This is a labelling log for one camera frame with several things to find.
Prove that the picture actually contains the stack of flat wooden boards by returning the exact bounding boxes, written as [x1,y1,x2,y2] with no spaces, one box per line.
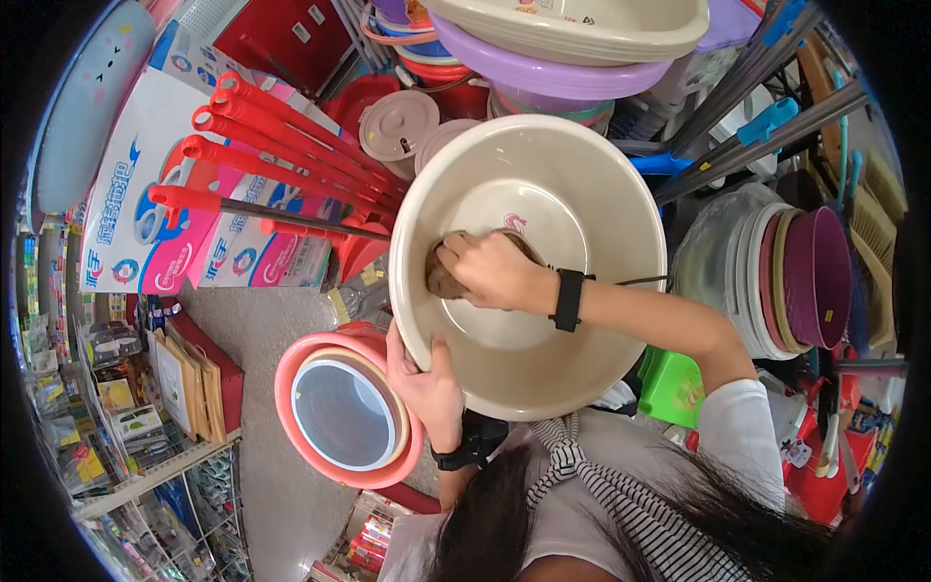
[147,323,228,445]

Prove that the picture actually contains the black wrist band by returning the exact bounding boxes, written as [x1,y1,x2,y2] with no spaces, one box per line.
[430,409,511,472]
[548,268,597,334]

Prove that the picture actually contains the stack of coloured basins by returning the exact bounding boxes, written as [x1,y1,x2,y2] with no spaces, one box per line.
[359,0,615,136]

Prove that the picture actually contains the purple plastic basin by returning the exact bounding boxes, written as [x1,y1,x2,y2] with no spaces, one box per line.
[428,12,675,102]

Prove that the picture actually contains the red plastic bucket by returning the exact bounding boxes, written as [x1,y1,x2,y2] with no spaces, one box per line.
[319,73,402,141]

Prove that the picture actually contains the person's body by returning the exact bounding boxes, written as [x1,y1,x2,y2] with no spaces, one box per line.
[377,378,804,582]

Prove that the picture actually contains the pink plastic basin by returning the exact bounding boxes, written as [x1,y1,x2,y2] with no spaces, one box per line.
[274,330,425,490]

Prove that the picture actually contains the bundle of red mop handles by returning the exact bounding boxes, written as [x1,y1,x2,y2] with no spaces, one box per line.
[147,70,410,243]

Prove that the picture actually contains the red dustpan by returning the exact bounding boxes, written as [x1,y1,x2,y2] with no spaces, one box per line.
[333,210,395,285]

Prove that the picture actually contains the brown cleaning cloth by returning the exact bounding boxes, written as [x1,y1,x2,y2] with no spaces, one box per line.
[425,228,546,301]

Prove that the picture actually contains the display of red packets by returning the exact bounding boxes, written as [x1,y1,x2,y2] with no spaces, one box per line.
[304,490,410,582]

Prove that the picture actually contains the green plastic stool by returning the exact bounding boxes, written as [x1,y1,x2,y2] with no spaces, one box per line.
[636,345,706,429]

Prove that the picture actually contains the large beige plastic basin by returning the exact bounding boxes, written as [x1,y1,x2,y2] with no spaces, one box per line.
[387,113,669,422]

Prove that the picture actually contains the light blue face cushion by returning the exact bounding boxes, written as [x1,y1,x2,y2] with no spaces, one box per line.
[32,0,158,216]

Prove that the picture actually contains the person's right hand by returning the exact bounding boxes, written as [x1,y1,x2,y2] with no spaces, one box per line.
[435,230,562,314]

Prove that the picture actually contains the grey mop poles blue clips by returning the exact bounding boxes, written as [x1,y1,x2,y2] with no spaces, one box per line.
[628,0,871,209]

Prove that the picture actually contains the large white pink mop box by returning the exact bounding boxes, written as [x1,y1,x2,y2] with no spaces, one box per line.
[78,68,250,296]

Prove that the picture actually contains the white blue mop box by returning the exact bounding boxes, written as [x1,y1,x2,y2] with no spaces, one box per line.
[148,19,344,141]

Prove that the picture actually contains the person's left thumb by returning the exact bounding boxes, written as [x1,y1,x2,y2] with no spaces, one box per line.
[429,332,455,375]

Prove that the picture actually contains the stack of white purple basins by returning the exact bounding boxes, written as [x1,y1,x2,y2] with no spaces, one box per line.
[668,181,854,362]

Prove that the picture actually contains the red plastic tub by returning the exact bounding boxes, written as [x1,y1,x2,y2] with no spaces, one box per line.
[781,364,904,527]

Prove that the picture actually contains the beige bucket lid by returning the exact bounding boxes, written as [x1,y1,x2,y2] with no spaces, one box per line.
[414,118,482,176]
[358,89,442,180]

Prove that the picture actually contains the white round strainer basket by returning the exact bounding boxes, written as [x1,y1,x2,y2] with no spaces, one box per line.
[290,358,400,473]

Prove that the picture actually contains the person's left hand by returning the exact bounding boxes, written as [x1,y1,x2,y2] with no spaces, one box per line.
[385,323,466,454]

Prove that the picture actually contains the small beige basin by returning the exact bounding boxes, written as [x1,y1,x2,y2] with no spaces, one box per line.
[300,345,412,468]

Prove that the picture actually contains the person's left index finger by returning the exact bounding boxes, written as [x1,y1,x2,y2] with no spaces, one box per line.
[385,323,417,373]

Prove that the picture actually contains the person's right fingers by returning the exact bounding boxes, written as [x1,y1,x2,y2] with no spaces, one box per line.
[435,231,490,307]

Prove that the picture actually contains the full shop shelf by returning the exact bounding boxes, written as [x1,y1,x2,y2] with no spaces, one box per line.
[10,210,256,582]

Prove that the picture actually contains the beige oval tub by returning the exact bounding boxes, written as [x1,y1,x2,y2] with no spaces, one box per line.
[417,0,711,68]

